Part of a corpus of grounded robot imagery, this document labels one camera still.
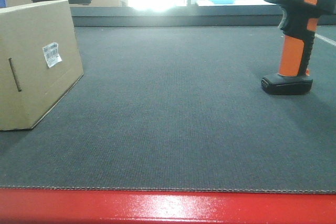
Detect dark grey fabric mat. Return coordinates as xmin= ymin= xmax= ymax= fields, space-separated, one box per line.
xmin=1 ymin=26 xmax=335 ymax=193

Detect blue tray in background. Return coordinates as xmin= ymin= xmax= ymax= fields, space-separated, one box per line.
xmin=207 ymin=0 xmax=235 ymax=5

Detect brown cardboard box with label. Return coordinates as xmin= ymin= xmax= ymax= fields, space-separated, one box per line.
xmin=1 ymin=0 xmax=83 ymax=131

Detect orange black barcode scanner gun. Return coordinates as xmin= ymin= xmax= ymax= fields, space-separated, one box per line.
xmin=261 ymin=0 xmax=335 ymax=95

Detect red table edge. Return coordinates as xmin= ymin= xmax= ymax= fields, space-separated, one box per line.
xmin=1 ymin=189 xmax=335 ymax=223

